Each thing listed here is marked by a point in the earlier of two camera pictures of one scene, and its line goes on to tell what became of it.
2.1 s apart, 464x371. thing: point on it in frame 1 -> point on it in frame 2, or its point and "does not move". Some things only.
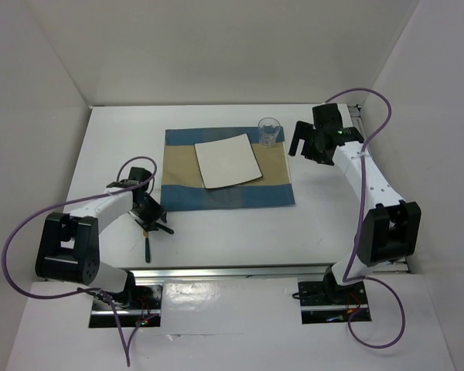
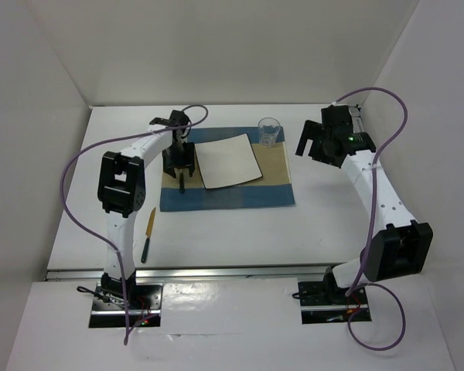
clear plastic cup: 268,128 does not move
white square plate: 226,161 does not move
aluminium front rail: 141,274 does not move
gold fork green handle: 165,228 -> 182,187
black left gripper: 156,212 -> 187,161
